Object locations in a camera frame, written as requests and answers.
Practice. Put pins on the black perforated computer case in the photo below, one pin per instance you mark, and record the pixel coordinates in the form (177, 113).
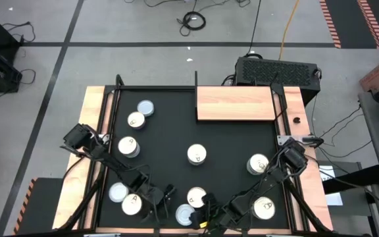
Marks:
(275, 72)

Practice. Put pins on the green label tuna can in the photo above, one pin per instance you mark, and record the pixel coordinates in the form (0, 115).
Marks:
(184, 214)
(118, 192)
(145, 108)

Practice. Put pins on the blue label salmon can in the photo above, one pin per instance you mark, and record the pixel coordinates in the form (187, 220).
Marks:
(195, 197)
(128, 146)
(257, 164)
(136, 120)
(263, 208)
(196, 154)
(131, 204)

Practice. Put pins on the grey side table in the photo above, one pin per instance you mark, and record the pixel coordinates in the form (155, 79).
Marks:
(378, 148)

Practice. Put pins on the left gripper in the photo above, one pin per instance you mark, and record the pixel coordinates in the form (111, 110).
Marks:
(155, 197)

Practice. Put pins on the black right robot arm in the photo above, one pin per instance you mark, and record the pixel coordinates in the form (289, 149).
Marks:
(293, 157)

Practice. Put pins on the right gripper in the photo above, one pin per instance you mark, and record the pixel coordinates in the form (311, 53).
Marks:
(228, 209)

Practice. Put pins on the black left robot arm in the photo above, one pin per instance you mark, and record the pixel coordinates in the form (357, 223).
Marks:
(77, 136)

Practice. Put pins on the black shelf post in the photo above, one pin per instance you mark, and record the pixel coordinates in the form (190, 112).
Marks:
(196, 79)

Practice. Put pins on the black mat orange striped edge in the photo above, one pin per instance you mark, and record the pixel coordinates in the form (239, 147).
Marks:
(350, 19)
(41, 207)

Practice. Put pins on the black stand leg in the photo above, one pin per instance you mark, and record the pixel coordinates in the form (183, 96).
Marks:
(354, 180)

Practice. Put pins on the wooden shelf board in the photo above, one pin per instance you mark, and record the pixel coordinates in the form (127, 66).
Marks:
(235, 103)

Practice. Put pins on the white paper sheet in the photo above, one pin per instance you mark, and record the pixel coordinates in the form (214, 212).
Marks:
(327, 172)

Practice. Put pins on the black table mat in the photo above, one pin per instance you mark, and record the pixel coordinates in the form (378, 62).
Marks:
(163, 138)

